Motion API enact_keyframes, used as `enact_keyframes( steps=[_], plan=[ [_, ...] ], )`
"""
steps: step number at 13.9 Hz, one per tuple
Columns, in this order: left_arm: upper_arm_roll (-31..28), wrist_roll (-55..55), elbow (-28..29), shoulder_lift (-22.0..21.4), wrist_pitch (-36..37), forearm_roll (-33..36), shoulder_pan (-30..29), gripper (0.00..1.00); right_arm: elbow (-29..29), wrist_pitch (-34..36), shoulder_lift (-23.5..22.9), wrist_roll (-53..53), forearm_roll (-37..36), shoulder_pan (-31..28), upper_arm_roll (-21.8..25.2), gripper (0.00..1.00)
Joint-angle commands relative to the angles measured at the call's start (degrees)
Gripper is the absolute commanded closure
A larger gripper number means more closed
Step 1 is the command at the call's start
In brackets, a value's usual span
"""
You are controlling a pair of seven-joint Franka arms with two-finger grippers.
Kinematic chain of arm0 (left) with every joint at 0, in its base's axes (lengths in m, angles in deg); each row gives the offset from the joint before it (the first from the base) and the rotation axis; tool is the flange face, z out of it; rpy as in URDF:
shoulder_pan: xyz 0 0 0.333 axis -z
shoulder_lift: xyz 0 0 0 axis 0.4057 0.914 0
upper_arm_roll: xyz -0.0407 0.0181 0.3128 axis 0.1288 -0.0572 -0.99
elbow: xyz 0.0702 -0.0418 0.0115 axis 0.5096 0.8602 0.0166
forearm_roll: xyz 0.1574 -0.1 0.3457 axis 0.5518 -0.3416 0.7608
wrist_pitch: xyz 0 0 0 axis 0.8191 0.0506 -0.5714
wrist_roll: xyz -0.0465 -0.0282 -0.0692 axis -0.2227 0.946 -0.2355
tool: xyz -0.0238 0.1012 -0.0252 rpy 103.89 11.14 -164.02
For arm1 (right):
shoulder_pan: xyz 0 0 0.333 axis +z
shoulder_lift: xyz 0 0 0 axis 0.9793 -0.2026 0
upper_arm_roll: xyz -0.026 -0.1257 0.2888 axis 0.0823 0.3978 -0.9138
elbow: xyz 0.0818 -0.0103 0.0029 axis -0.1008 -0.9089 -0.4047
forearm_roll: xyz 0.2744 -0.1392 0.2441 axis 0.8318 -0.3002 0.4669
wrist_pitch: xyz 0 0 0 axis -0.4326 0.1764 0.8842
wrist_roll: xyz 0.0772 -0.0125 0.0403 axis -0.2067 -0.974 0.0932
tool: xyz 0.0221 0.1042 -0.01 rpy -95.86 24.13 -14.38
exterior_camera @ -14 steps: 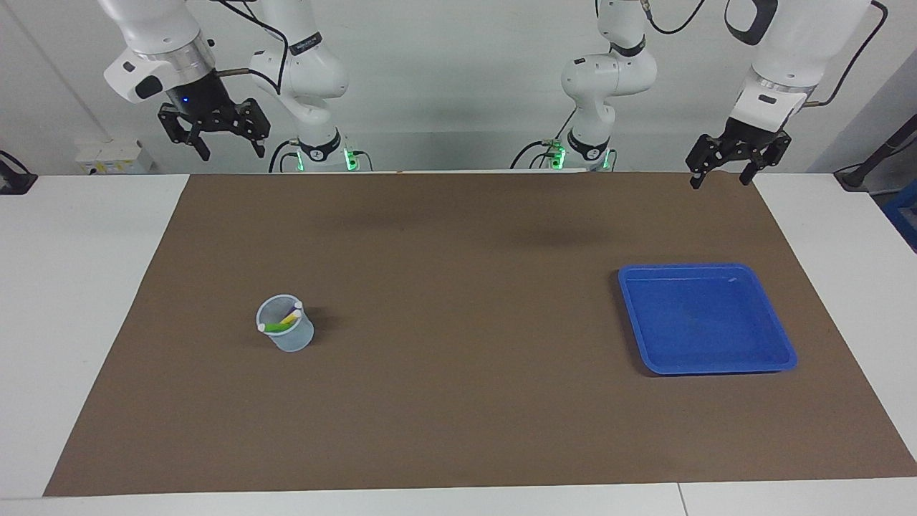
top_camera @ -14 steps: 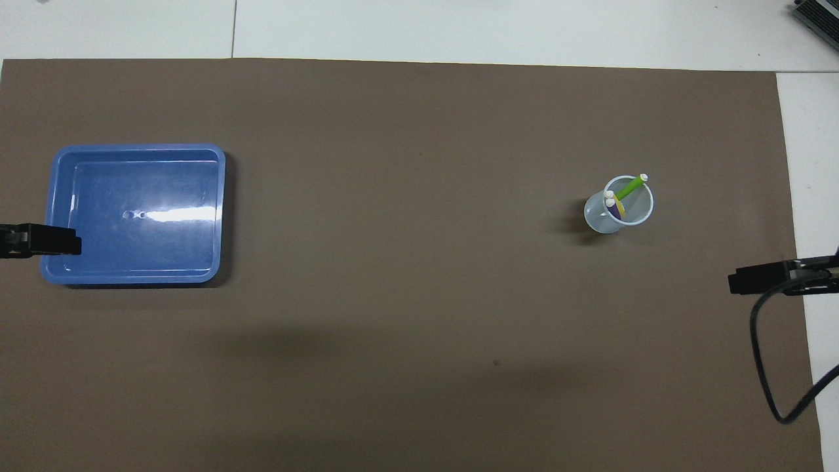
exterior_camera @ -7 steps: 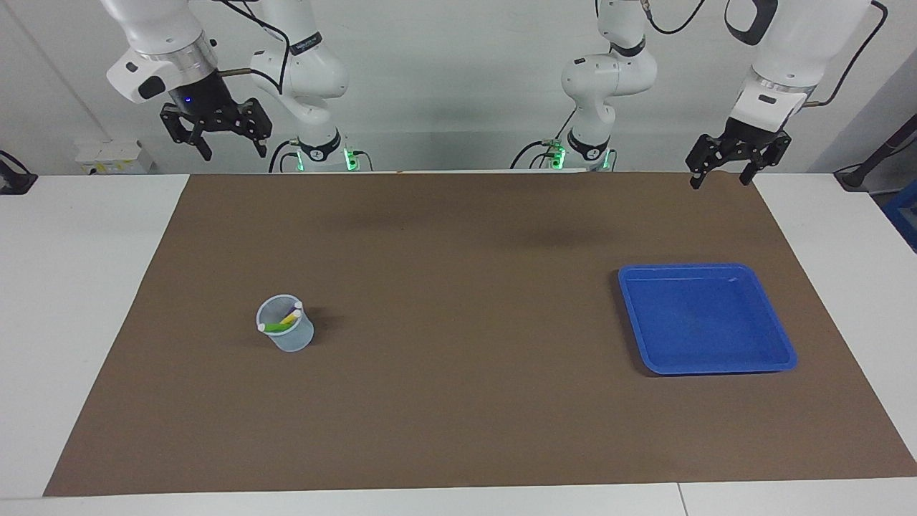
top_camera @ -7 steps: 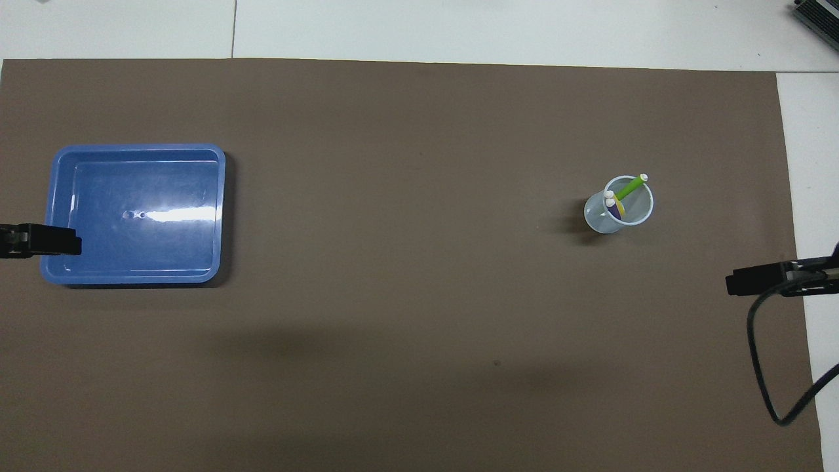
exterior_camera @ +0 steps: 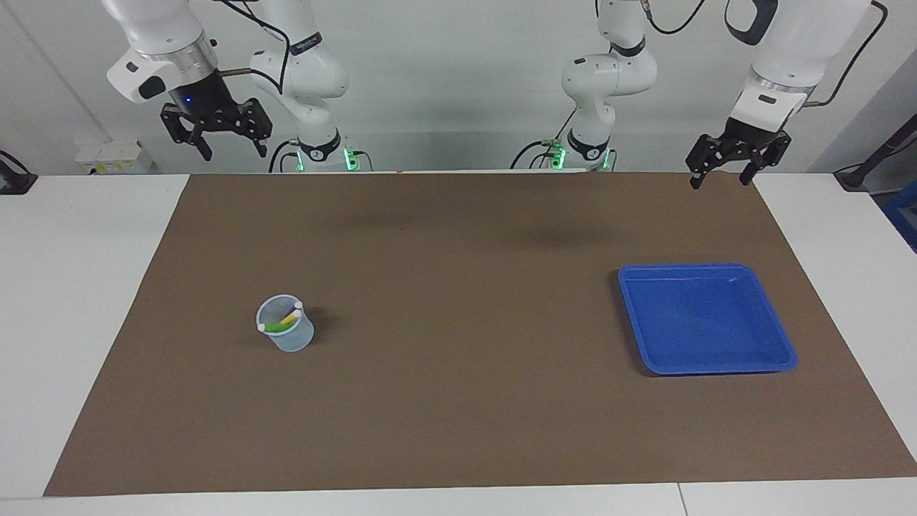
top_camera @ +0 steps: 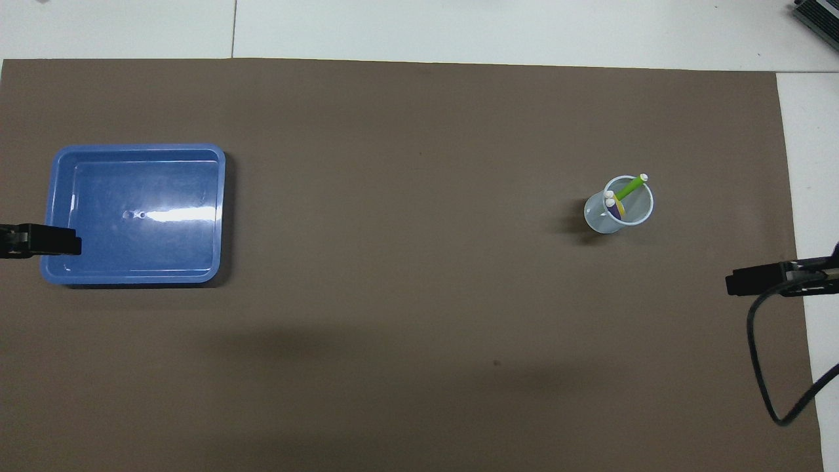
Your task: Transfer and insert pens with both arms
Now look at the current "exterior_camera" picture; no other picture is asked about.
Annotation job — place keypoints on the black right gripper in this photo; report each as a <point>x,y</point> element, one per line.
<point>204,104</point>

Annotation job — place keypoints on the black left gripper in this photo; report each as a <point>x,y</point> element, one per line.
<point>752,140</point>

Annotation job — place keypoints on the yellow pen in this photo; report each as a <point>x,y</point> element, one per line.
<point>289,317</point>

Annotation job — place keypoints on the green pen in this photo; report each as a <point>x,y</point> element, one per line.
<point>276,327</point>

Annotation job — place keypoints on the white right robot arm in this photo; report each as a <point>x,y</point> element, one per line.
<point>301,72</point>

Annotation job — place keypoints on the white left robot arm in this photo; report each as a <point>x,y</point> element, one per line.
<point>788,43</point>

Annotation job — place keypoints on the black stand pole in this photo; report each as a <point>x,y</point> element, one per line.
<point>877,154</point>

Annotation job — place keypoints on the blue plastic tray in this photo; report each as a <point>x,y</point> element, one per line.
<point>709,322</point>

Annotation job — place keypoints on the blue crate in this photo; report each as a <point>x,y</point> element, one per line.
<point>904,218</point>

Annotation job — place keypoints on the black desk clamp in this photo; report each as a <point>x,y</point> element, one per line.
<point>14,183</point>

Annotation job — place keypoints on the translucent plastic cup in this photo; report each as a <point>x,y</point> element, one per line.
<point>290,342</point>

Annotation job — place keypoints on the brown table mat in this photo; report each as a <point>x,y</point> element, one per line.
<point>458,394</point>

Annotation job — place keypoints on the white wall outlet box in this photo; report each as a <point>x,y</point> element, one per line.
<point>111,158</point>

